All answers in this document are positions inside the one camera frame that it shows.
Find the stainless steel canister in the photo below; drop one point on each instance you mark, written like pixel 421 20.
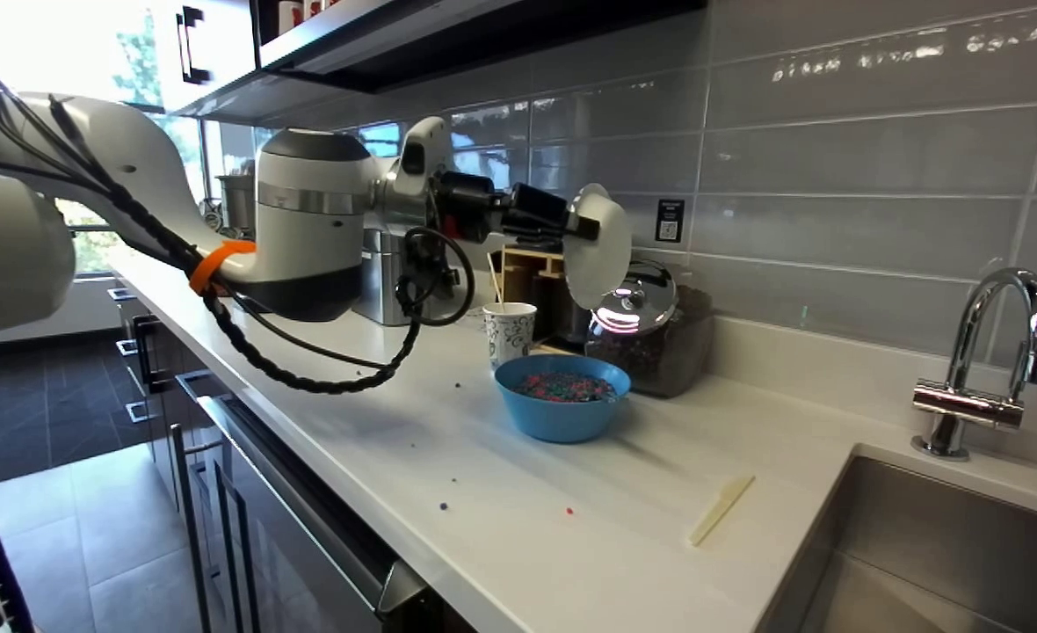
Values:
pixel 393 280

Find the blue bowl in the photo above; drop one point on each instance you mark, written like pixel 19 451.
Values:
pixel 565 399

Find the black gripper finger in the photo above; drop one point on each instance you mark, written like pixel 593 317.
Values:
pixel 549 217

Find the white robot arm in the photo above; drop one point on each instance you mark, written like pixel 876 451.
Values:
pixel 310 197

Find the wooden organizer rack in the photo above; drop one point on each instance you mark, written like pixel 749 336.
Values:
pixel 565 288

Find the dishwasher with steel handle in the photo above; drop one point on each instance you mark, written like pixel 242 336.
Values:
pixel 272 548

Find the glass jar with chrome lid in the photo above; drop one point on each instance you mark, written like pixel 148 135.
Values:
pixel 656 330

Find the patterned paper cup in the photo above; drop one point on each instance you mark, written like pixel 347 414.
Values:
pixel 506 330

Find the dark wall outlet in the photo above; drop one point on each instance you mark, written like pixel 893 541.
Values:
pixel 671 220

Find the steel sink basin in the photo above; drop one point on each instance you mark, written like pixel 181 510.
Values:
pixel 905 554

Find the white blue patterned paper plate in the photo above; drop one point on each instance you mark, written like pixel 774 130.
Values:
pixel 603 248

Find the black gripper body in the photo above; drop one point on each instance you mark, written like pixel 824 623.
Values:
pixel 472 207

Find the white chopstick wrapper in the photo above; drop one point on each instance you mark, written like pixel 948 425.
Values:
pixel 722 503

